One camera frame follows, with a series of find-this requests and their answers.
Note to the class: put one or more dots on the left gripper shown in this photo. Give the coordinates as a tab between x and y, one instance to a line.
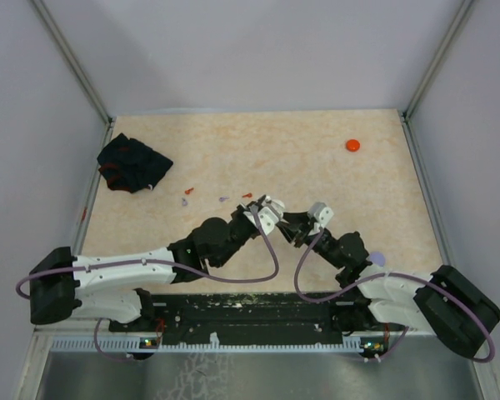
242	210

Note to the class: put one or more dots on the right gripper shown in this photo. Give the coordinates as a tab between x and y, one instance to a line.
297	218

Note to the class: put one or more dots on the white earbud charging case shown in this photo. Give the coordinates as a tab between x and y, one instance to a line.
277	205

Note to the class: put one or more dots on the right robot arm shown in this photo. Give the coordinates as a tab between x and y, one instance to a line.
443	303

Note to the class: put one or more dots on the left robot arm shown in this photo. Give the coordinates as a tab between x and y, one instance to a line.
64	285

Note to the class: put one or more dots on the purple earbud case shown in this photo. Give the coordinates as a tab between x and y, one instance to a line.
377	258

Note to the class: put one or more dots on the orange earbud case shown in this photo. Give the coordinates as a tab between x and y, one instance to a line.
352	145

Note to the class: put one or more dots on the black cloth pouch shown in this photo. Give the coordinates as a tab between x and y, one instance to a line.
131	166

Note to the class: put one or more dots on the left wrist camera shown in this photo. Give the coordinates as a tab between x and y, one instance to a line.
269	217

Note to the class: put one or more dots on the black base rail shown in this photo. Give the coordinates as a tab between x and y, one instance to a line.
254	319

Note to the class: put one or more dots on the white cable duct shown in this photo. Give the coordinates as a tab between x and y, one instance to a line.
136	344

